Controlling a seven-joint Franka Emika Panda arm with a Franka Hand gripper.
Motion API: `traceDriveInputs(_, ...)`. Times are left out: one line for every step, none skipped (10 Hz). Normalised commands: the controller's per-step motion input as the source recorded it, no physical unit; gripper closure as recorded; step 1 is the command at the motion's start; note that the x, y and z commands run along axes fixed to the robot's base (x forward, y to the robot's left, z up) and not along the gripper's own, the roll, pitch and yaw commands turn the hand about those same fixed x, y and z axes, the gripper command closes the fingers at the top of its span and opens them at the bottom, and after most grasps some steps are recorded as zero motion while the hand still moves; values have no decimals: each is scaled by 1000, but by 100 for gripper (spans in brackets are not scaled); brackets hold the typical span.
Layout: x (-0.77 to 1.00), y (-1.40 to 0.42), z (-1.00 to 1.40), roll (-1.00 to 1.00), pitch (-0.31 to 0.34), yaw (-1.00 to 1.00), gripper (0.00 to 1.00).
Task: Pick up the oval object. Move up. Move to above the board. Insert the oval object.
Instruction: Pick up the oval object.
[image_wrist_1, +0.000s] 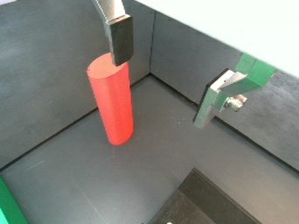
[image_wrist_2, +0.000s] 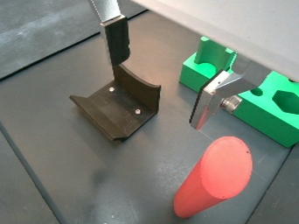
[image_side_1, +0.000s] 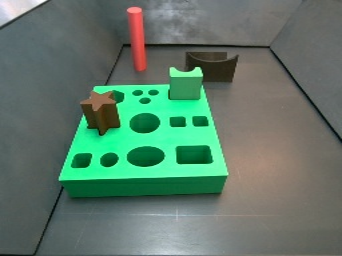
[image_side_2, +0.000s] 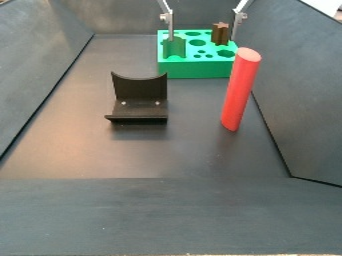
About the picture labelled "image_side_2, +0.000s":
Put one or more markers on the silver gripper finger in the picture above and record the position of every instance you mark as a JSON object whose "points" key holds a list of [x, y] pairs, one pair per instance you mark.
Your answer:
{"points": [[168, 17], [240, 16]]}

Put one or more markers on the red oval cylinder peg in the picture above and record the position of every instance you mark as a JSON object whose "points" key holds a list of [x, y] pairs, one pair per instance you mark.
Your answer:
{"points": [[244, 73]]}

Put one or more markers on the green shape sorting board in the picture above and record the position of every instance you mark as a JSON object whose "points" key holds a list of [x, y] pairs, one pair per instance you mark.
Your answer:
{"points": [[192, 56]]}

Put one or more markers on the brown star-shaped peg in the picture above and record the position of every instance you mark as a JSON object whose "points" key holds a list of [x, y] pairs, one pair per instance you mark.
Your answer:
{"points": [[220, 33]]}

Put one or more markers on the black curved stand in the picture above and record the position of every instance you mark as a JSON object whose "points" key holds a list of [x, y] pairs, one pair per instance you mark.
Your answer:
{"points": [[141, 99]]}

